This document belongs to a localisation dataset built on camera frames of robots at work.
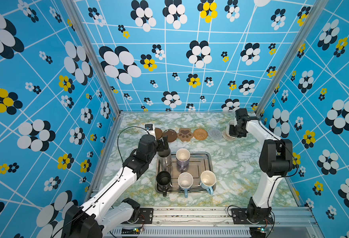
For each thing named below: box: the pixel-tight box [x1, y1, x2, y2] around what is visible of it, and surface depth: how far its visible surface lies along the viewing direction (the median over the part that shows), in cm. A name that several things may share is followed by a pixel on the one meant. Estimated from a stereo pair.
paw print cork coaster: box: [176, 127, 194, 142], surface depth 107 cm
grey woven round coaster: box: [207, 127, 223, 141], surface depth 107 cm
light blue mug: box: [177, 172, 194, 199], surface depth 79 cm
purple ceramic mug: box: [175, 148, 191, 171], surface depth 91 cm
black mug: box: [156, 170, 173, 197], surface depth 81 cm
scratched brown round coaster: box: [162, 128, 177, 143], surface depth 107 cm
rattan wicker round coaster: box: [193, 128, 209, 141], surface depth 107 cm
